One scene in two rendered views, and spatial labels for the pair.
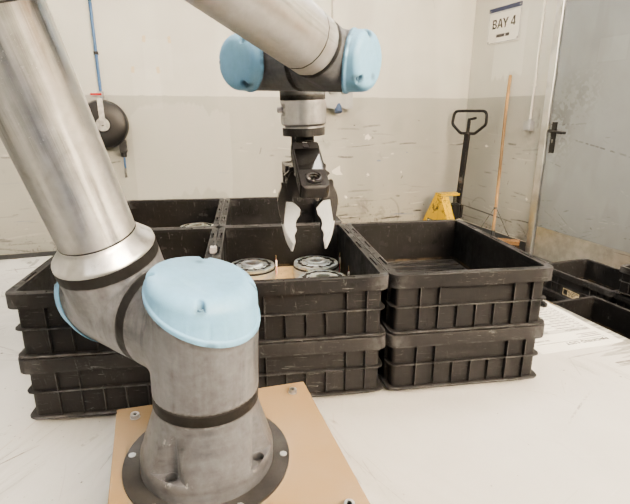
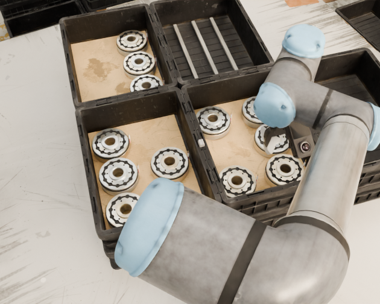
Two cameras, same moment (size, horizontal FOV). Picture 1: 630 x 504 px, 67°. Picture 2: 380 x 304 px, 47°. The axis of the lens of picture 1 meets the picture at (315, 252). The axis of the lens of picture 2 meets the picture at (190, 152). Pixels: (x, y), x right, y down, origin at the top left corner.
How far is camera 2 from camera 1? 75 cm
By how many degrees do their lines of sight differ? 39
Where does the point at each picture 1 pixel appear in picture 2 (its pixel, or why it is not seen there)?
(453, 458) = (362, 265)
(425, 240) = (338, 66)
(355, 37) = (379, 133)
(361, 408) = not seen: hidden behind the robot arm
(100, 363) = not seen: hidden behind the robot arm
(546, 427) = not seen: outside the picture
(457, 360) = (364, 194)
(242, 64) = (278, 120)
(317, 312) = (288, 197)
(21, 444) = (118, 287)
